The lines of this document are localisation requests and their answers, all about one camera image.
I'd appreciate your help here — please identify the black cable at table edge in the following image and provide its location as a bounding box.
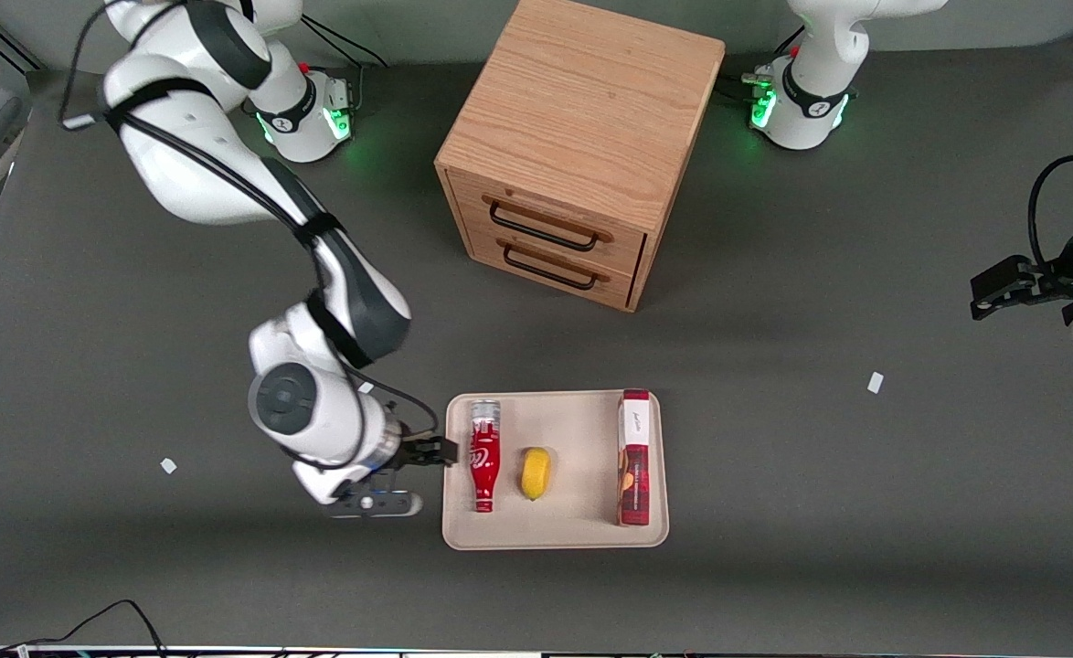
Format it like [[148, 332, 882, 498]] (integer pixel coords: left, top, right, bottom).
[[0, 599, 169, 658]]

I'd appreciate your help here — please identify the wooden drawer front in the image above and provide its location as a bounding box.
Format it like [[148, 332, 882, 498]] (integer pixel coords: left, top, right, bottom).
[[451, 169, 649, 275], [466, 227, 640, 308]]

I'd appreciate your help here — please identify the red coke bottle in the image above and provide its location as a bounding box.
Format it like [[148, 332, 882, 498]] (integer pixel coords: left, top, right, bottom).
[[470, 399, 503, 514]]

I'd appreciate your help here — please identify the black metal drawer handle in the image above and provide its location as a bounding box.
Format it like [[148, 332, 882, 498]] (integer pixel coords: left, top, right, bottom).
[[489, 199, 603, 252], [503, 242, 600, 292]]

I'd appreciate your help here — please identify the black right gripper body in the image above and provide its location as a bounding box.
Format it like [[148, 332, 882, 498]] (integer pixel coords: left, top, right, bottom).
[[381, 437, 430, 471]]

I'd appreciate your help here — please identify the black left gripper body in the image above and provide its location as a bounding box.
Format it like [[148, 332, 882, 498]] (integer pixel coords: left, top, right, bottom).
[[1016, 256, 1073, 307]]

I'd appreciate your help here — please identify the beige plastic tray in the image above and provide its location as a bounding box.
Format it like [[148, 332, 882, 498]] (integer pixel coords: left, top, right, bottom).
[[442, 389, 670, 551]]

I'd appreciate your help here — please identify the wooden drawer cabinet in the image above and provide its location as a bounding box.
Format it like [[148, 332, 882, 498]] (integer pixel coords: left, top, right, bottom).
[[435, 0, 727, 313]]

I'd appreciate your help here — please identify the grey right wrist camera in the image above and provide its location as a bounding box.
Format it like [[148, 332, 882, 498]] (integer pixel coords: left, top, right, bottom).
[[331, 492, 424, 520]]

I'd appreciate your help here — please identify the red and white carton box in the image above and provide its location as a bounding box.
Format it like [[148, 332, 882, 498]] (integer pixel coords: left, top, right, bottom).
[[617, 389, 653, 527]]

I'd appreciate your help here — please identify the yellow lemon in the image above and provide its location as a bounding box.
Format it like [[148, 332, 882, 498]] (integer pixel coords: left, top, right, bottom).
[[521, 447, 553, 501]]

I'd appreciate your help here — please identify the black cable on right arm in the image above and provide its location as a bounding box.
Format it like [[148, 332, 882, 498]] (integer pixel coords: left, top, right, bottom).
[[59, 0, 441, 472]]

